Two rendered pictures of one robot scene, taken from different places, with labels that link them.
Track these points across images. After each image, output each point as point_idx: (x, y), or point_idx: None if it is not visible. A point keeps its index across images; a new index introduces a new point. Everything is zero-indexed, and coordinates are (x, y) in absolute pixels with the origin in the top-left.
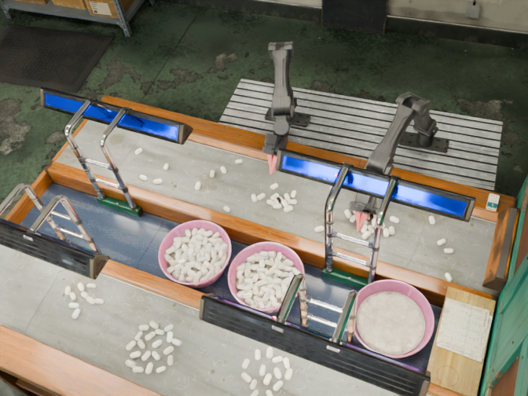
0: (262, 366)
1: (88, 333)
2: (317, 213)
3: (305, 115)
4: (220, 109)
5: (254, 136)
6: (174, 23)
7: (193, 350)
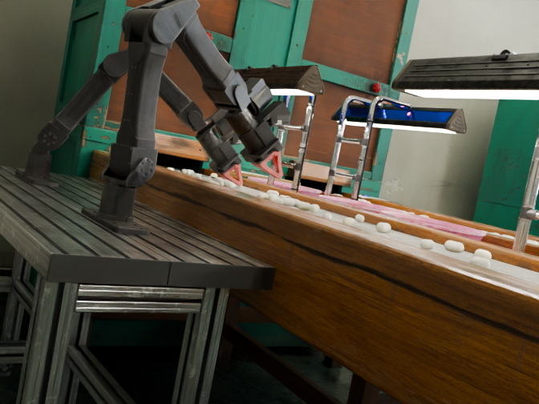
0: (408, 212)
1: None
2: (256, 195)
3: (90, 210)
4: None
5: (236, 194)
6: None
7: None
